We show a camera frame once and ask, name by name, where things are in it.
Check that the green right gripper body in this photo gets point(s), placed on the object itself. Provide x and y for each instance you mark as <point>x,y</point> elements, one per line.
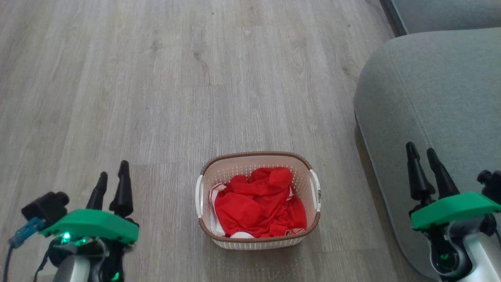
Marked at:
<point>450,209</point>

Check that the blue left wrist connector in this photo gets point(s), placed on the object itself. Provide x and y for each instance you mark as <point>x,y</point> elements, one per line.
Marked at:
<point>25,232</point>

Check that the red and white garment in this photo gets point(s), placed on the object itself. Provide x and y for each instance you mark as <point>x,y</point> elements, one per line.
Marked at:
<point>254,207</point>

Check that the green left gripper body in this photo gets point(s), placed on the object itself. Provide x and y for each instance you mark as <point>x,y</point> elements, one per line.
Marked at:
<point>94,226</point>

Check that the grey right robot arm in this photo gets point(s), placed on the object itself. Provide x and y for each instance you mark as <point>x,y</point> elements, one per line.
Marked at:
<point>465,250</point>

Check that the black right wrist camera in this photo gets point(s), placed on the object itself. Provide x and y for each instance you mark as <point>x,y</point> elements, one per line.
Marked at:
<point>491,184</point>

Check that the grey fabric sofa seat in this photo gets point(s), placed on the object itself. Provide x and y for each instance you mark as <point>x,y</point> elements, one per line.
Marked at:
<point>450,13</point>

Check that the white laundry basket brown rim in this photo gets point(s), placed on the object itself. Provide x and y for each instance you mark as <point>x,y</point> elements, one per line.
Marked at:
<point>258,241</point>

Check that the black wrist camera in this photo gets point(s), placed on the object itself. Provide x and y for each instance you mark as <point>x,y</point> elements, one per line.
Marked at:
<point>491,184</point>
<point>45,207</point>

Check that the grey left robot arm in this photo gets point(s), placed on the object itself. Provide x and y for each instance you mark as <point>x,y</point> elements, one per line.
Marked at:
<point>78,266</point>

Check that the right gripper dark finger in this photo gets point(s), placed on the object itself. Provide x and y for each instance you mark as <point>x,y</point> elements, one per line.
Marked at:
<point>417,176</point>
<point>441,176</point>

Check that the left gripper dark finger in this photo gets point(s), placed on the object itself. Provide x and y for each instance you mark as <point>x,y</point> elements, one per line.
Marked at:
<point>123,192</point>
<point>98,194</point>

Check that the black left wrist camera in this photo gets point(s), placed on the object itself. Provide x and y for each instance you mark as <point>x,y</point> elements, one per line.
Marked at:
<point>45,207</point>

